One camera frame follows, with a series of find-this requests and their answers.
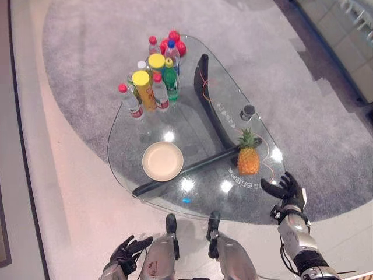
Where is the blue-capped clear bottle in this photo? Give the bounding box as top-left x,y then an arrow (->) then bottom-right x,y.
164,39 -> 181,74

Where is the red-capped clear water bottle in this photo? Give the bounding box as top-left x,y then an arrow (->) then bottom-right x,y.
148,35 -> 161,56
117,83 -> 145,120
152,72 -> 170,113

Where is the black table base frame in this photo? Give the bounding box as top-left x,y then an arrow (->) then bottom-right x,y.
132,54 -> 244,198

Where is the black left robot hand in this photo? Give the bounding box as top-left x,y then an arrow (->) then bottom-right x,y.
109,235 -> 154,277

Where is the orange toy pineapple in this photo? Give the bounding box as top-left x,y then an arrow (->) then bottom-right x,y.
236,128 -> 262,176

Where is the dark framed panel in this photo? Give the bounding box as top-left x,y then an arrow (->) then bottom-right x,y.
0,185 -> 13,268

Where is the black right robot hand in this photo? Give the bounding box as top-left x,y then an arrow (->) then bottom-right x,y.
260,171 -> 307,211

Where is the glass-fronted cabinet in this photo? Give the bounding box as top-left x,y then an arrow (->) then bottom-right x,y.
291,0 -> 373,104

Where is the cream round plate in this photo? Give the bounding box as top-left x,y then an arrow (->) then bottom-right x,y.
142,141 -> 185,183

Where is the yellow-lidded orange chips can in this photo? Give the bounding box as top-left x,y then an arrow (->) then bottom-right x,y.
131,70 -> 159,112

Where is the green bottle with yellow cap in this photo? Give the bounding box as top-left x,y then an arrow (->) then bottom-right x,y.
162,58 -> 180,103

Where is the glass coffee table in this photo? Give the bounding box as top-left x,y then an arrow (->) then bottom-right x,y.
107,34 -> 286,225

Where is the yellow-lidded green chips can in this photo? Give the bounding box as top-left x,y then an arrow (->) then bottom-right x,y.
147,52 -> 167,74

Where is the silver left robot leg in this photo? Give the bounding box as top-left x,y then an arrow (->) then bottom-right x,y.
142,213 -> 181,280

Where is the thin orange cable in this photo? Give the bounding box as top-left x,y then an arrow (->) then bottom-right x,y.
199,69 -> 276,183

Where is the grey rug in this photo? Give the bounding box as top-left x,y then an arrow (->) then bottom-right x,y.
42,0 -> 373,222

